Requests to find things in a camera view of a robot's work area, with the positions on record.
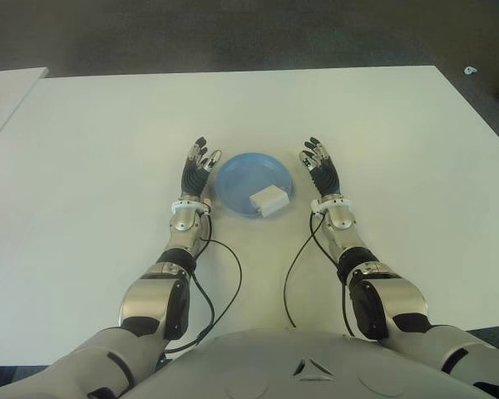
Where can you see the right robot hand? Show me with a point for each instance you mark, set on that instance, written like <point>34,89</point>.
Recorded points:
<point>326,176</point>

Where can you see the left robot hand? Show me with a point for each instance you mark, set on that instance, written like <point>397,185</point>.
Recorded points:
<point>193,178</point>

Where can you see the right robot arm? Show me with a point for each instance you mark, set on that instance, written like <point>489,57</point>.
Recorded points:
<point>391,299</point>

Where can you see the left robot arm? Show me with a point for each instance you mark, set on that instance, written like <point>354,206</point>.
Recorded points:
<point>149,295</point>

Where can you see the white charger block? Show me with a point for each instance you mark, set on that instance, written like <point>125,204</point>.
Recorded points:
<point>268,199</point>

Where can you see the grey rounded object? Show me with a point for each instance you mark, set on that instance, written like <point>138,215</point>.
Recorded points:
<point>241,178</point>

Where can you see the small white floor object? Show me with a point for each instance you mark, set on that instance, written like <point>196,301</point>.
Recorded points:
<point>470,70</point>

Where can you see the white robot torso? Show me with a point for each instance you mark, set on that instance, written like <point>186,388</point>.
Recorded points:
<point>295,365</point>

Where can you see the white side table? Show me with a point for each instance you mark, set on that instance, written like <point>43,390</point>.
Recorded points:
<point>8,87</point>

